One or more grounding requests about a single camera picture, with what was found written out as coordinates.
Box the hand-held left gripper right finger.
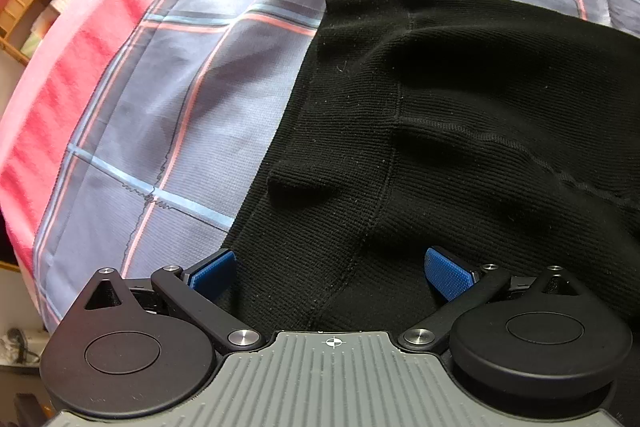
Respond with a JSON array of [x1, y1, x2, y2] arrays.
[[397, 247, 586, 352]]

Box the black pants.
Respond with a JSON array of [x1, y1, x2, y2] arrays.
[[220, 0, 640, 333]]

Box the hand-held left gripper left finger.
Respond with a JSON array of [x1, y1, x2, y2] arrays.
[[82, 249, 263, 353]]

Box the pink red blanket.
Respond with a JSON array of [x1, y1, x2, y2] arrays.
[[0, 0, 211, 303]]

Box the plaid blue-grey bed sheet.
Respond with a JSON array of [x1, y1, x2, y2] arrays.
[[32, 0, 640, 335]]

